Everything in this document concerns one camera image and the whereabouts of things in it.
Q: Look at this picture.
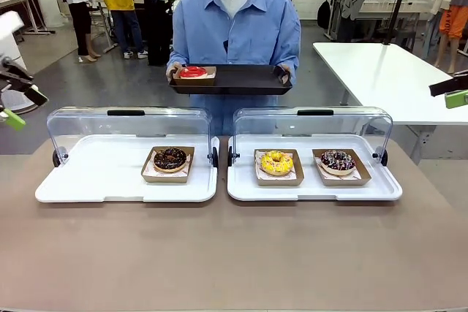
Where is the white printed paper liner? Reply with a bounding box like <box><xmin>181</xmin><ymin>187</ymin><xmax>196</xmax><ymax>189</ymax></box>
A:
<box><xmin>317</xmin><ymin>151</ymin><xmax>361</xmax><ymax>181</ymax></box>
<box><xmin>255</xmin><ymin>150</ymin><xmax>300</xmax><ymax>181</ymax></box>
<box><xmin>144</xmin><ymin>151</ymin><xmax>193</xmax><ymax>178</ymax></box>

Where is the white background work table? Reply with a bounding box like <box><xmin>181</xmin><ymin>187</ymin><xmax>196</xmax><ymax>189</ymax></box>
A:
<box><xmin>326</xmin><ymin>0</ymin><xmax>425</xmax><ymax>42</ymax></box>

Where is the black lid handle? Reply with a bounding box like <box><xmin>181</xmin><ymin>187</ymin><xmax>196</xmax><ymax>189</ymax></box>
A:
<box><xmin>297</xmin><ymin>109</ymin><xmax>335</xmax><ymax>117</ymax></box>
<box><xmin>107</xmin><ymin>109</ymin><xmax>146</xmax><ymax>117</ymax></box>

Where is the clear display case lid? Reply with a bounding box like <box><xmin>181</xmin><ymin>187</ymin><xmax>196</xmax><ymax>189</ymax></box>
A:
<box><xmin>46</xmin><ymin>106</ymin><xmax>214</xmax><ymax>162</ymax></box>
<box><xmin>233</xmin><ymin>106</ymin><xmax>394</xmax><ymax>160</ymax></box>

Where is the white display case tray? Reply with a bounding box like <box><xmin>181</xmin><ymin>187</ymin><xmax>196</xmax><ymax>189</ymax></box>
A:
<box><xmin>34</xmin><ymin>134</ymin><xmax>220</xmax><ymax>203</ymax></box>
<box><xmin>226</xmin><ymin>134</ymin><xmax>403</xmax><ymax>202</ymax></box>

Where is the person's right hand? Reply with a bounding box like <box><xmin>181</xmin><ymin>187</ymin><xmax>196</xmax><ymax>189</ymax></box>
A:
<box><xmin>166</xmin><ymin>62</ymin><xmax>184</xmax><ymax>81</ymax></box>

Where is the red glazed donut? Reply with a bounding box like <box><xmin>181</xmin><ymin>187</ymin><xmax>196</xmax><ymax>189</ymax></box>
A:
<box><xmin>178</xmin><ymin>66</ymin><xmax>210</xmax><ymax>80</ymax></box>

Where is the person's left forearm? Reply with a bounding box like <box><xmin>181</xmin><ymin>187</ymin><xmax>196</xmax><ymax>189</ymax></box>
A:
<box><xmin>279</xmin><ymin>47</ymin><xmax>301</xmax><ymax>74</ymax></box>

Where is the yellow glazed donut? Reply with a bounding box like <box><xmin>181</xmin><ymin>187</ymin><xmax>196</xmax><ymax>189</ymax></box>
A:
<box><xmin>260</xmin><ymin>150</ymin><xmax>295</xmax><ymax>176</ymax></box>

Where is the person's right forearm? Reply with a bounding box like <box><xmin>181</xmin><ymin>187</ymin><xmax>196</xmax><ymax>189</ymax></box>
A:
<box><xmin>167</xmin><ymin>47</ymin><xmax>195</xmax><ymax>72</ymax></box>

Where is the grey round stand base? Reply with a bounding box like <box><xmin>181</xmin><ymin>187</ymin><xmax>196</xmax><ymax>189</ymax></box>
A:
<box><xmin>0</xmin><ymin>88</ymin><xmax>39</xmax><ymax>115</ymax></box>

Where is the person in blue shirt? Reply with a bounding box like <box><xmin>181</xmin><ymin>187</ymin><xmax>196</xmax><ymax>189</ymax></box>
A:
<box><xmin>166</xmin><ymin>0</ymin><xmax>303</xmax><ymax>137</ymax></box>

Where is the chocolate donut with nut bits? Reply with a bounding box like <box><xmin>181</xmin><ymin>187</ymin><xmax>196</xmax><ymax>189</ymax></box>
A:
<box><xmin>153</xmin><ymin>147</ymin><xmax>187</xmax><ymax>173</ymax></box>

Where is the chocolate donut with coloured sprinkles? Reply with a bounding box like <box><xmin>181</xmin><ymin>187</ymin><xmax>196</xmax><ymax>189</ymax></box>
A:
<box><xmin>320</xmin><ymin>149</ymin><xmax>357</xmax><ymax>176</ymax></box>

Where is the black camera pole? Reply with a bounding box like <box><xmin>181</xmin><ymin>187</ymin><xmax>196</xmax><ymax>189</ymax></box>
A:
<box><xmin>382</xmin><ymin>0</ymin><xmax>415</xmax><ymax>47</ymax></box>

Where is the yellow donut in paper tray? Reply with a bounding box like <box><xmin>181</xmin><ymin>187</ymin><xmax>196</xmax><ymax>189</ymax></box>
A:
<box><xmin>254</xmin><ymin>148</ymin><xmax>305</xmax><ymax>187</ymax></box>

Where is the sprinkled chocolate donut in tray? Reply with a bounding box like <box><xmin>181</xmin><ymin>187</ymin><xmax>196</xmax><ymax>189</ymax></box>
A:
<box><xmin>312</xmin><ymin>148</ymin><xmax>373</xmax><ymax>187</ymax></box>

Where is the black serving tray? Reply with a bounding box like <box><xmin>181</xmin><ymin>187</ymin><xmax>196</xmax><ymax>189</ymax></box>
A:
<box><xmin>167</xmin><ymin>64</ymin><xmax>293</xmax><ymax>96</ymax></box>

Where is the person's left hand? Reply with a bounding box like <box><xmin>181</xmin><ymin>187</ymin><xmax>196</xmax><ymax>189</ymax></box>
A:
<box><xmin>273</xmin><ymin>64</ymin><xmax>293</xmax><ymax>85</ymax></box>

